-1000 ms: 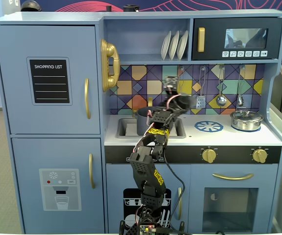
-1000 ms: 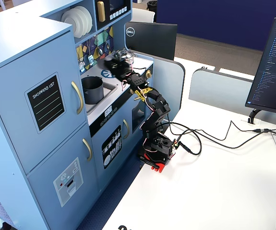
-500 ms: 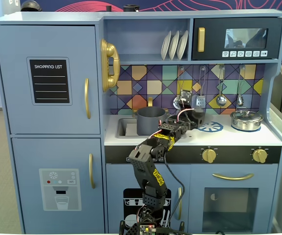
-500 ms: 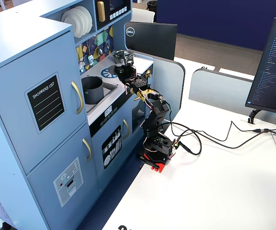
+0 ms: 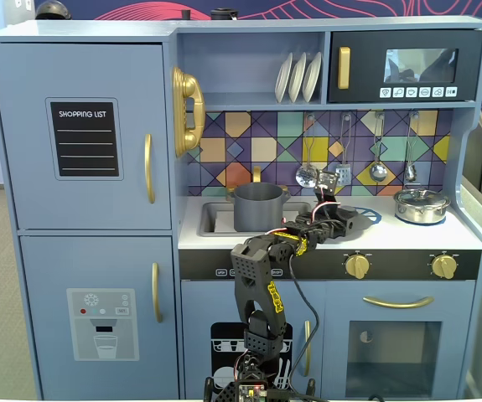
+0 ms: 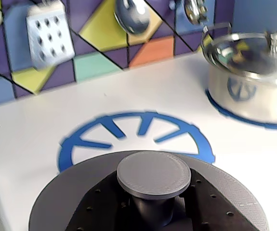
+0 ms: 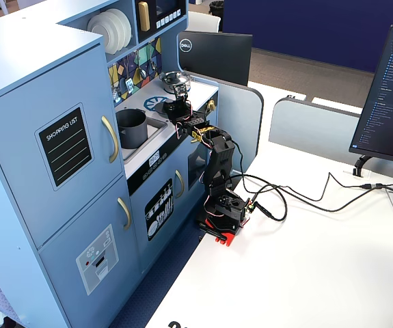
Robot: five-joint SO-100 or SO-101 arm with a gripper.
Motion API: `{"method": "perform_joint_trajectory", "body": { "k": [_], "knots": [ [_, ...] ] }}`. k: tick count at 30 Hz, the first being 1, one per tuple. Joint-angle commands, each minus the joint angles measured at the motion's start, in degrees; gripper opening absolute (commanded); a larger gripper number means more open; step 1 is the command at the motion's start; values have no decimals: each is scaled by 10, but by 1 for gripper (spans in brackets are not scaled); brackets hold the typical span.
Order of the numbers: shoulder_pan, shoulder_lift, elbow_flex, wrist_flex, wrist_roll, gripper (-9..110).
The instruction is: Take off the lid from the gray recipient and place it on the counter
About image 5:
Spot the gold dishwasher handle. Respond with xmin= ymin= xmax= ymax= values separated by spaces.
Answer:
xmin=303 ymin=319 xmax=313 ymax=379

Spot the steel pot with glass lid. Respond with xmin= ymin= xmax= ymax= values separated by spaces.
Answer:
xmin=392 ymin=188 xmax=452 ymax=226

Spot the red black robot base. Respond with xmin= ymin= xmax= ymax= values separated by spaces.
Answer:
xmin=204 ymin=368 xmax=318 ymax=402

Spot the black box on kitchen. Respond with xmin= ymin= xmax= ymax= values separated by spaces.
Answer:
xmin=210 ymin=8 xmax=240 ymax=22

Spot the blue freezer door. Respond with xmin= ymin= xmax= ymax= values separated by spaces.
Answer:
xmin=18 ymin=234 xmax=181 ymax=401

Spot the blue toy kitchen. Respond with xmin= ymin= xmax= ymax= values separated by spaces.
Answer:
xmin=0 ymin=15 xmax=482 ymax=401

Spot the blue fridge door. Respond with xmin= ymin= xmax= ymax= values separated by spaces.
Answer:
xmin=0 ymin=41 xmax=173 ymax=232

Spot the gold toy telephone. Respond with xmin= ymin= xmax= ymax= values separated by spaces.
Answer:
xmin=170 ymin=65 xmax=206 ymax=160

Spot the gold toy faucet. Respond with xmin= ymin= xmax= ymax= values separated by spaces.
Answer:
xmin=225 ymin=165 xmax=293 ymax=203

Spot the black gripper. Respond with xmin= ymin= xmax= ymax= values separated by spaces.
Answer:
xmin=295 ymin=205 xmax=358 ymax=251

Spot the gold stove knob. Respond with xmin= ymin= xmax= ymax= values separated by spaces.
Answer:
xmin=430 ymin=254 xmax=460 ymax=281
xmin=344 ymin=254 xmax=371 ymax=281

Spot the gray cylindrical pot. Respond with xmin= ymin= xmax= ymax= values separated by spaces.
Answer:
xmin=232 ymin=182 xmax=288 ymax=233

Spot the black looped cable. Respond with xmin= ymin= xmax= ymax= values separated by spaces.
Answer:
xmin=286 ymin=250 xmax=322 ymax=397

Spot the gold short freezer handle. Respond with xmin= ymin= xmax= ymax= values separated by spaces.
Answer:
xmin=151 ymin=261 xmax=164 ymax=325

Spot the gold long fridge handle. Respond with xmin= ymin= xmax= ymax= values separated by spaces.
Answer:
xmin=143 ymin=133 xmax=158 ymax=205

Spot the blue oven door with window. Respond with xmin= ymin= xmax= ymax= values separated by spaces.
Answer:
xmin=324 ymin=280 xmax=477 ymax=399

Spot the steel hanging ladle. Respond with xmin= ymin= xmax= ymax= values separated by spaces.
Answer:
xmin=368 ymin=111 xmax=389 ymax=183

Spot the steel hanging slotted spatula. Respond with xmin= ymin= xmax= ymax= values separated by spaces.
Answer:
xmin=334 ymin=111 xmax=353 ymax=187

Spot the black toy microwave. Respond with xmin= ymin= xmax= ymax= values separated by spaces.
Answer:
xmin=327 ymin=28 xmax=482 ymax=105

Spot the steel hanging whisk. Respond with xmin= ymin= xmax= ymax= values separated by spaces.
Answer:
xmin=403 ymin=111 xmax=420 ymax=183

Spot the black five-joint robot arm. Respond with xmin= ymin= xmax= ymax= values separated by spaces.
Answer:
xmin=229 ymin=209 xmax=322 ymax=390

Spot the white toy plate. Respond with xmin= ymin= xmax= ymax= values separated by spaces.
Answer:
xmin=288 ymin=52 xmax=308 ymax=104
xmin=274 ymin=52 xmax=294 ymax=104
xmin=302 ymin=50 xmax=324 ymax=103

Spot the black helmet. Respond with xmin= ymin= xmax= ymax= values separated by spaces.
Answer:
xmin=34 ymin=0 xmax=73 ymax=21

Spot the steel hanging skimmer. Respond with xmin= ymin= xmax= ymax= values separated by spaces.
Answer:
xmin=294 ymin=112 xmax=319 ymax=188

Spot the blue dishwasher door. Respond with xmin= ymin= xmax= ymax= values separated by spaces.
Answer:
xmin=180 ymin=280 xmax=326 ymax=401

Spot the small wrist camera board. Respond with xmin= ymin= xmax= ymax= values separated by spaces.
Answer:
xmin=314 ymin=168 xmax=339 ymax=194

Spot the gold oven handle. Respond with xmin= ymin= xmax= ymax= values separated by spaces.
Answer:
xmin=362 ymin=295 xmax=436 ymax=311

